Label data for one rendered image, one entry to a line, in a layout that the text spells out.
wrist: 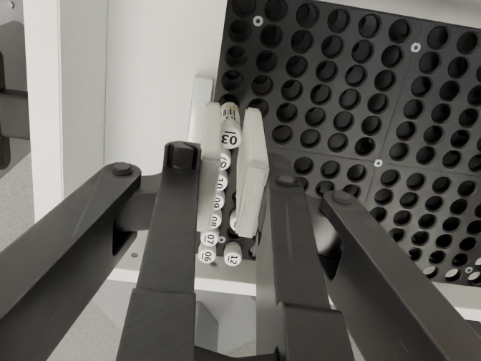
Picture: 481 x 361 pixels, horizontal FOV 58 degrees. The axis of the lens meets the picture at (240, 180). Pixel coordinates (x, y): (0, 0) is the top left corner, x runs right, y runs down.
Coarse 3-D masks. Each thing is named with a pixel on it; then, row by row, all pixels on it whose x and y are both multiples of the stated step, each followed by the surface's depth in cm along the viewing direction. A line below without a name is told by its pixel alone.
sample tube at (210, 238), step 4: (212, 228) 29; (216, 228) 30; (204, 232) 29; (208, 232) 29; (212, 232) 29; (216, 232) 29; (200, 236) 29; (204, 236) 29; (208, 236) 29; (212, 236) 29; (216, 236) 29; (204, 240) 29; (208, 240) 29; (212, 240) 29; (216, 240) 29; (204, 244) 29; (208, 244) 29; (212, 244) 29
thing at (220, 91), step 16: (256, 0) 24; (240, 16) 24; (224, 32) 24; (224, 48) 25; (224, 64) 25; (240, 64) 26; (240, 96) 26; (240, 112) 27; (224, 192) 29; (224, 208) 29
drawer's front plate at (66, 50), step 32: (32, 0) 21; (64, 0) 22; (96, 0) 27; (32, 32) 22; (64, 32) 22; (96, 32) 28; (32, 64) 22; (64, 64) 23; (96, 64) 29; (32, 96) 23; (64, 96) 24; (96, 96) 30; (32, 128) 24; (64, 128) 24; (96, 128) 31; (32, 160) 25; (64, 160) 25; (96, 160) 32; (64, 192) 26
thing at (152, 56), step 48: (144, 0) 30; (192, 0) 30; (336, 0) 30; (384, 0) 30; (432, 0) 30; (480, 0) 30; (144, 48) 31; (192, 48) 31; (144, 96) 32; (144, 144) 34; (144, 240) 36; (240, 288) 33; (480, 288) 37
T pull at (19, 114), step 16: (0, 64) 25; (0, 80) 25; (0, 96) 25; (16, 96) 25; (0, 112) 25; (16, 112) 25; (0, 128) 26; (16, 128) 26; (0, 144) 26; (0, 160) 26
